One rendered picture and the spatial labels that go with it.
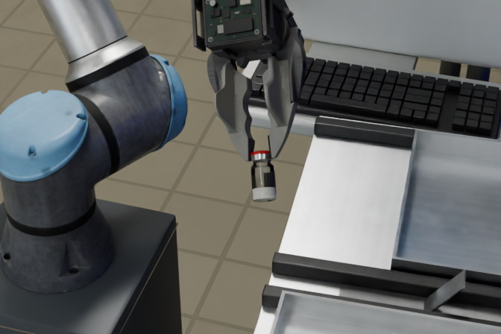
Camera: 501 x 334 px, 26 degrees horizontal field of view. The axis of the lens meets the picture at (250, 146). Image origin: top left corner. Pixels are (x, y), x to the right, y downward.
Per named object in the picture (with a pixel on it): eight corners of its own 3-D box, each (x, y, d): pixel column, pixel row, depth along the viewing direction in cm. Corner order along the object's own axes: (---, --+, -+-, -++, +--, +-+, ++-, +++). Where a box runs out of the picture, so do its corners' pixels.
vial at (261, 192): (279, 200, 101) (276, 155, 102) (272, 198, 99) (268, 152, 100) (257, 203, 102) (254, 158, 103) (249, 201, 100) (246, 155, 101)
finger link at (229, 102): (200, 155, 98) (203, 55, 99) (224, 164, 103) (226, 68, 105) (232, 154, 97) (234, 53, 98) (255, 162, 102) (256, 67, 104)
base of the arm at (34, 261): (-19, 279, 143) (-31, 224, 137) (32, 207, 154) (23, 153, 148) (87, 304, 139) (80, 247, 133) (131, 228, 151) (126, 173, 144)
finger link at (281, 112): (253, 151, 96) (239, 52, 98) (275, 160, 102) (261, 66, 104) (287, 145, 95) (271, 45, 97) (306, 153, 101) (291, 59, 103)
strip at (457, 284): (460, 306, 127) (466, 269, 123) (458, 324, 124) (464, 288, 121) (340, 287, 129) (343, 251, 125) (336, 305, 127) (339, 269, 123)
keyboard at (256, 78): (505, 96, 173) (507, 83, 172) (495, 147, 162) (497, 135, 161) (264, 57, 182) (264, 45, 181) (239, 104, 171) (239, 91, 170)
